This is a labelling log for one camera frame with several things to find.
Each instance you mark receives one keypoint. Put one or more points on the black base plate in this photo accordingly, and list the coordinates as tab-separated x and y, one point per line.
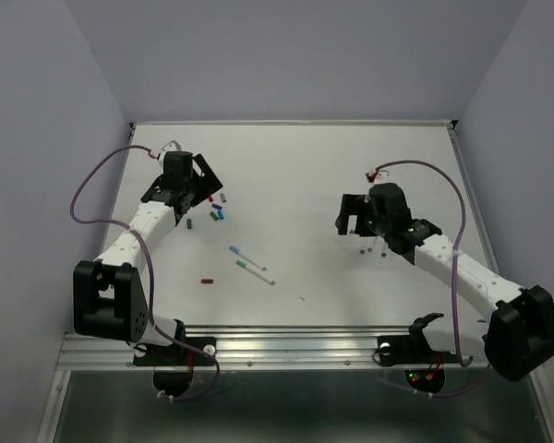
180	373
425	373

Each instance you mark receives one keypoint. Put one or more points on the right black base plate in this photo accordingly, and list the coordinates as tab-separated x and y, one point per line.
425	373

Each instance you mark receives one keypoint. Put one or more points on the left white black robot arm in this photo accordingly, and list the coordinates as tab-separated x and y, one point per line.
109	299

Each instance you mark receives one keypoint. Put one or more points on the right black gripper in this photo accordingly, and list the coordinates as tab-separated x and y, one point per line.
355	204

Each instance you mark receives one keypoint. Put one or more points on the teal green cap marker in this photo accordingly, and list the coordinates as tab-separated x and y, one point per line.
257	273

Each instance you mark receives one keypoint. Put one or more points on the aluminium front rail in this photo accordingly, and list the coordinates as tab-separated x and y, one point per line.
247	349

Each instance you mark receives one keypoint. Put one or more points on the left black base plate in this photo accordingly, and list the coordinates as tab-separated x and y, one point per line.
180	373

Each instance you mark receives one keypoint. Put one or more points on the light blue cap marker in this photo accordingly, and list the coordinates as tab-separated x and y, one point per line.
248	259

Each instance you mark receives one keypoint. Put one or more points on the aluminium right side rail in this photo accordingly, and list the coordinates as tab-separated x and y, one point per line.
482	217

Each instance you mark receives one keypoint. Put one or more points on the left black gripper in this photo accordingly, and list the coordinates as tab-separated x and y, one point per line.
208	184

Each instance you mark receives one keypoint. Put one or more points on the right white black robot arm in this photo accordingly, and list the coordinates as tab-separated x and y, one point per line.
515	334

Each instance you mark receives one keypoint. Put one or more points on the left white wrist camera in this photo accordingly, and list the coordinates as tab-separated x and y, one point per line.
171	146

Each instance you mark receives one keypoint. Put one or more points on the aluminium rail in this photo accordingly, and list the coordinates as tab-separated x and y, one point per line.
247	349
482	217

